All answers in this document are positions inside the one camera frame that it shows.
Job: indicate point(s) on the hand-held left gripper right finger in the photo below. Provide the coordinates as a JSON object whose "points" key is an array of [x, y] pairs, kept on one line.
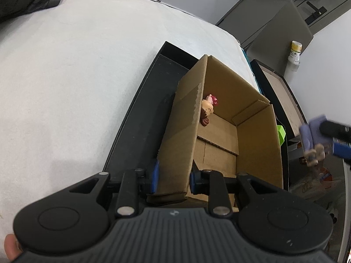
{"points": [[195, 182]]}

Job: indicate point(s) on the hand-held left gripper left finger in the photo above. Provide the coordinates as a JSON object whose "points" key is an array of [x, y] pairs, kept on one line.
{"points": [[154, 176]]}

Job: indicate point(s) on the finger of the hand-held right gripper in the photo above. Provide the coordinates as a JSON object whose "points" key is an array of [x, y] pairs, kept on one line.
{"points": [[341, 151], [336, 130]]}

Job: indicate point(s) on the purple cube box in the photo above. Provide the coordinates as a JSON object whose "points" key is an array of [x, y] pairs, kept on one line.
{"points": [[309, 134]]}

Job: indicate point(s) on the green box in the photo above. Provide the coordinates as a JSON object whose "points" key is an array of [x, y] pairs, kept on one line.
{"points": [[281, 135]]}

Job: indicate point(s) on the brown cardboard box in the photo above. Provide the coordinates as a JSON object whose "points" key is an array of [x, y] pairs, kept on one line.
{"points": [[255, 148]]}

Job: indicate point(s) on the brown-haired doll figure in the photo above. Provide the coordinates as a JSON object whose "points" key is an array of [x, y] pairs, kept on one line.
{"points": [[207, 111]]}

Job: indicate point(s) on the black shallow tray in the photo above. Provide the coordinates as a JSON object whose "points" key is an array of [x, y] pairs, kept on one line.
{"points": [[153, 101]]}

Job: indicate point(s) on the person's left hand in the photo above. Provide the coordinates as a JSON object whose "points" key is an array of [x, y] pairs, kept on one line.
{"points": [[11, 248]]}

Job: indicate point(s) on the small beige object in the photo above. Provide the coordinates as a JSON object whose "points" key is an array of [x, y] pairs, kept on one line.
{"points": [[315, 156]]}

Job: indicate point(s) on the black box with brown inside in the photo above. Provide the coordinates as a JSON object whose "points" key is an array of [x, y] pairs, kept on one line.
{"points": [[282, 98]]}

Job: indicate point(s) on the white tube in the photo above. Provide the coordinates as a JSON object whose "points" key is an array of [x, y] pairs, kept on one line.
{"points": [[292, 67]]}

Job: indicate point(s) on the yellow-capped bottle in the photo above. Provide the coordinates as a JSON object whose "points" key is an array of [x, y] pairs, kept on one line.
{"points": [[296, 49]]}

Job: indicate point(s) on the grey box lid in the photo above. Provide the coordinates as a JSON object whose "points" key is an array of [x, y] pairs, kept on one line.
{"points": [[282, 33]]}

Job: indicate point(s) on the black bracket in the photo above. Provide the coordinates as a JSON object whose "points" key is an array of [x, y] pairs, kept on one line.
{"points": [[315, 12]]}

